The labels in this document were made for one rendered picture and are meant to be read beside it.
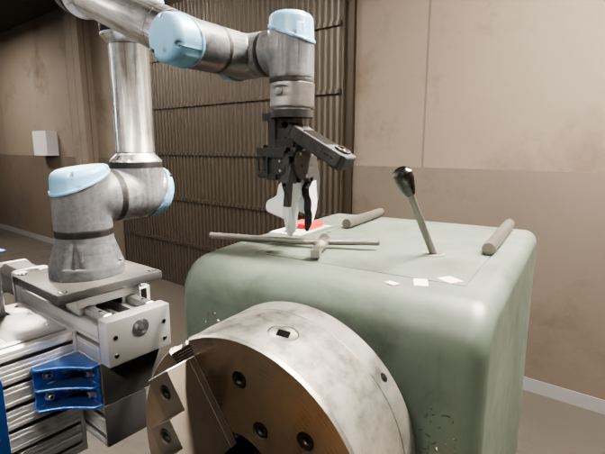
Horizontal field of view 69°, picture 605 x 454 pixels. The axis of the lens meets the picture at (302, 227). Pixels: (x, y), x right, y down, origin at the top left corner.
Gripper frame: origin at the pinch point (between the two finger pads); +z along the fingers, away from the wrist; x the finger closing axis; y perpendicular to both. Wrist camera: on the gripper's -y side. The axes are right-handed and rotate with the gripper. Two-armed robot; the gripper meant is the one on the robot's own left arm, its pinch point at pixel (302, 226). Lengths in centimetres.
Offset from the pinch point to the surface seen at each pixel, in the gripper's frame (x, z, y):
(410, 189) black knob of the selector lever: -0.6, -7.5, -19.1
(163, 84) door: -243, -74, 315
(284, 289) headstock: 15.2, 6.0, -6.6
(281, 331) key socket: 27.0, 6.1, -14.3
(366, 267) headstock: 5.8, 3.8, -15.0
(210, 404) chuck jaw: 33.1, 13.6, -9.0
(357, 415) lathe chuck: 28.8, 11.8, -24.5
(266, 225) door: -229, 52, 180
